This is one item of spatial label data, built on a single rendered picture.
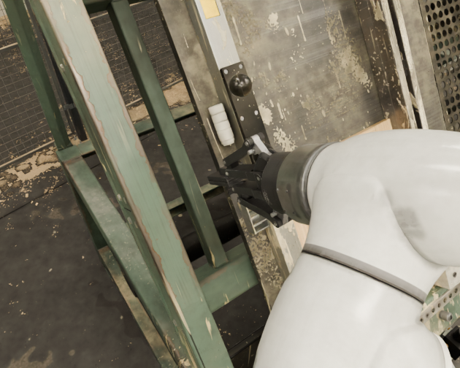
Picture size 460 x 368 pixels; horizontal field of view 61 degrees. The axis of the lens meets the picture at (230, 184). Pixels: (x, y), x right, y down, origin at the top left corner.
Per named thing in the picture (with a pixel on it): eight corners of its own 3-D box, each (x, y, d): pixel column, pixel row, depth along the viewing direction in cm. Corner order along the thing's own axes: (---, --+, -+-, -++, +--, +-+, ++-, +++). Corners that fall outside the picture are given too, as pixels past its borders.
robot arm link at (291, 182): (321, 248, 38) (285, 237, 44) (382, 208, 42) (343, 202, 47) (293, 162, 36) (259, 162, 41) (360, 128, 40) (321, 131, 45)
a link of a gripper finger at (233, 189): (289, 178, 50) (293, 188, 50) (246, 177, 60) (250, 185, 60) (265, 190, 49) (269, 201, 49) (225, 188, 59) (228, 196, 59)
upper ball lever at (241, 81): (233, 98, 75) (233, 101, 62) (226, 78, 74) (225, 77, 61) (251, 90, 75) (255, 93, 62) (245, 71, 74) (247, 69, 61)
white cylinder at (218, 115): (205, 108, 76) (219, 147, 78) (212, 106, 73) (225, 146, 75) (217, 104, 77) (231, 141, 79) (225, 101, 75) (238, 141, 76)
